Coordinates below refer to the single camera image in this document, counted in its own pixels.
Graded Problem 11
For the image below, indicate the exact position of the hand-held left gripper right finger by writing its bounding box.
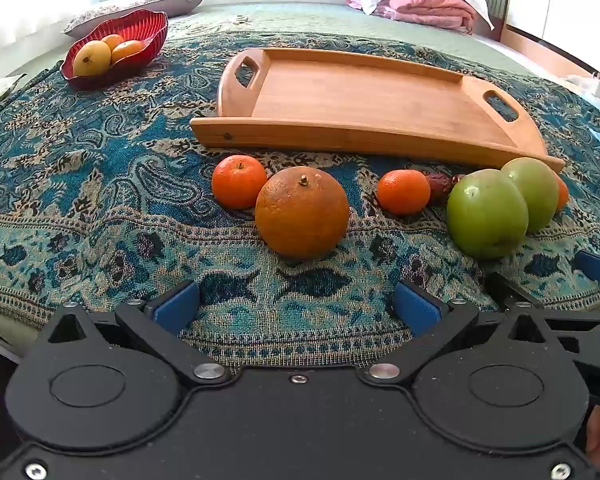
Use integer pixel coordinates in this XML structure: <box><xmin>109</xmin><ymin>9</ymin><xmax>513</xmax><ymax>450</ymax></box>
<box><xmin>361</xmin><ymin>281</ymin><xmax>563</xmax><ymax>386</ymax></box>

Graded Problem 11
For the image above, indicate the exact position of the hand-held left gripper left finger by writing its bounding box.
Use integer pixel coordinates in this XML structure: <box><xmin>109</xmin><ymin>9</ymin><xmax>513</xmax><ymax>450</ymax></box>
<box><xmin>34</xmin><ymin>280</ymin><xmax>231</xmax><ymax>387</ymax></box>

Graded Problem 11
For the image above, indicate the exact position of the green apple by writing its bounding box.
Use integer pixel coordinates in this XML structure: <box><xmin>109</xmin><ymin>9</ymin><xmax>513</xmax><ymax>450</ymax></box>
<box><xmin>500</xmin><ymin>157</ymin><xmax>560</xmax><ymax>234</ymax></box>
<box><xmin>446</xmin><ymin>169</ymin><xmax>529</xmax><ymax>260</ymax></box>

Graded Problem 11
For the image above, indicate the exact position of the small tangerine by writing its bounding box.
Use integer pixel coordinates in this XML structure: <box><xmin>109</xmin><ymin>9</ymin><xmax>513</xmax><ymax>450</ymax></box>
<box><xmin>211</xmin><ymin>155</ymin><xmax>268</xmax><ymax>210</ymax></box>
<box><xmin>552</xmin><ymin>172</ymin><xmax>570</xmax><ymax>212</ymax></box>
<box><xmin>376</xmin><ymin>169</ymin><xmax>432</xmax><ymax>216</ymax></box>

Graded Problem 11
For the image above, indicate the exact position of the large orange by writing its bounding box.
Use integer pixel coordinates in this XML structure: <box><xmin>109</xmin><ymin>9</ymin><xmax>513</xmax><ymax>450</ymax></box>
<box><xmin>255</xmin><ymin>166</ymin><xmax>351</xmax><ymax>260</ymax></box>

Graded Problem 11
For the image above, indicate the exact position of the wooden tray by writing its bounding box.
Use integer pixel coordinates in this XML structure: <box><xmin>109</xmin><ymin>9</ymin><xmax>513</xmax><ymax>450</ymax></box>
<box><xmin>190</xmin><ymin>48</ymin><xmax>566</xmax><ymax>175</ymax></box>

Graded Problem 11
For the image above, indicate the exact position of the teal paisley blanket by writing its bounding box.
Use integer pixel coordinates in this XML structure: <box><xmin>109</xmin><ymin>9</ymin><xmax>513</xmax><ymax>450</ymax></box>
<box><xmin>0</xmin><ymin>30</ymin><xmax>600</xmax><ymax>376</ymax></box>

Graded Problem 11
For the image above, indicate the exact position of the white wooden cabinet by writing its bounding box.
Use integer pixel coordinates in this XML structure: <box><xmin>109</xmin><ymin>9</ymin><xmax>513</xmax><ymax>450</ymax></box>
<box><xmin>500</xmin><ymin>0</ymin><xmax>600</xmax><ymax>81</ymax></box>

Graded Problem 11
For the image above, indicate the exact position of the red glass bowl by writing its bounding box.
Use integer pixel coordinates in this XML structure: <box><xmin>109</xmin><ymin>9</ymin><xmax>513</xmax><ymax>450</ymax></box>
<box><xmin>60</xmin><ymin>9</ymin><xmax>169</xmax><ymax>91</ymax></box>

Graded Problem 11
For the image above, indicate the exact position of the folded pink blanket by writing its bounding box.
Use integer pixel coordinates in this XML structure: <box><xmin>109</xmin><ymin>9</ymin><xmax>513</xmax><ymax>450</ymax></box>
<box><xmin>347</xmin><ymin>0</ymin><xmax>476</xmax><ymax>35</ymax></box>

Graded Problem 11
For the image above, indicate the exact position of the green quilted bedspread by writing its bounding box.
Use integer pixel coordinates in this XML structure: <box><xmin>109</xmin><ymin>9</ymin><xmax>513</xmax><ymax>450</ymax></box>
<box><xmin>0</xmin><ymin>2</ymin><xmax>538</xmax><ymax>81</ymax></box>

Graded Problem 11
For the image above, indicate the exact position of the floral grey pillow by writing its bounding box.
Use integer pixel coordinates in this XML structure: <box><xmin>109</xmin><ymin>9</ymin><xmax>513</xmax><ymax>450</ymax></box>
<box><xmin>62</xmin><ymin>0</ymin><xmax>209</xmax><ymax>38</ymax></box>

